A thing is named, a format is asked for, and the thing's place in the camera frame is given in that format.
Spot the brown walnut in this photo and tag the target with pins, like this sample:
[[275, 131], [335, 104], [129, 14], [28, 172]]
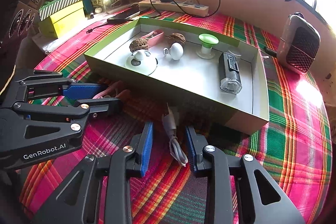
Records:
[[176, 38], [139, 44]]

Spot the white panda face gadget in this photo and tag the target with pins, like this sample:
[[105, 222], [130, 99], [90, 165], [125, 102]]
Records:
[[142, 61]]

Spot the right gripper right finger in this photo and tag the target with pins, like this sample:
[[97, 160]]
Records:
[[260, 198]]

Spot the striped green white box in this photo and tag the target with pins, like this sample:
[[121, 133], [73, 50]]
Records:
[[49, 8]]

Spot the small silver black heater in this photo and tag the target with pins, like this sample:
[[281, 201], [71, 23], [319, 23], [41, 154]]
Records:
[[298, 44]]

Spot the pink green plaid bedsheet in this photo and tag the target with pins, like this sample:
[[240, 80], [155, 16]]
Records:
[[294, 147]]

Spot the small clear round jar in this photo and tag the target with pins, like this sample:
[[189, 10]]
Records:
[[235, 52]]

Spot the black smartphone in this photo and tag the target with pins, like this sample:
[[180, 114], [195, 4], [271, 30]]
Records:
[[124, 16]]

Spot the green top white stand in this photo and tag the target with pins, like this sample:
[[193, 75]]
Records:
[[207, 41]]

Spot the white power strip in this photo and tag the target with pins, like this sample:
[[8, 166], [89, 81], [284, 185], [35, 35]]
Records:
[[193, 9]]

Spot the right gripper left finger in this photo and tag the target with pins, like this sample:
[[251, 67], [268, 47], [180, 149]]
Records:
[[77, 198]]

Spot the pink carabiner clip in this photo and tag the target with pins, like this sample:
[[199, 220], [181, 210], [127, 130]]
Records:
[[116, 90]]

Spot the black speaker box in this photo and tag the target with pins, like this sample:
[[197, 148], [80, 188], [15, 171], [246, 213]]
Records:
[[17, 16]]

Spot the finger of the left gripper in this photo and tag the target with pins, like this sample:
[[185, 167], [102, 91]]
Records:
[[81, 109], [29, 84]]

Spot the pink clip with green insert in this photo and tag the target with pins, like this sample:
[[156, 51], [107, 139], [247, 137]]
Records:
[[153, 38]]

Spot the shallow green white cardboard box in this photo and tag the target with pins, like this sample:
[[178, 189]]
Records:
[[192, 83]]

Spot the small white egg gadget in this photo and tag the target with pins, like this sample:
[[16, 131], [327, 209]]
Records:
[[175, 51]]

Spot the yellow box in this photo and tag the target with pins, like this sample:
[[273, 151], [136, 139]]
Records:
[[59, 23]]

